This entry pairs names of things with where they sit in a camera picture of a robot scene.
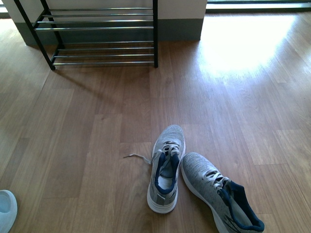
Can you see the light blue slipper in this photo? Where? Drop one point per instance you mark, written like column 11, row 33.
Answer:
column 8, row 210

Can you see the grey knit sneaker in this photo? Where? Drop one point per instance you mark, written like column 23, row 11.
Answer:
column 168, row 151
column 226, row 199

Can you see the black metal shoe rack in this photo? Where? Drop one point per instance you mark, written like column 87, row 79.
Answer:
column 102, row 36

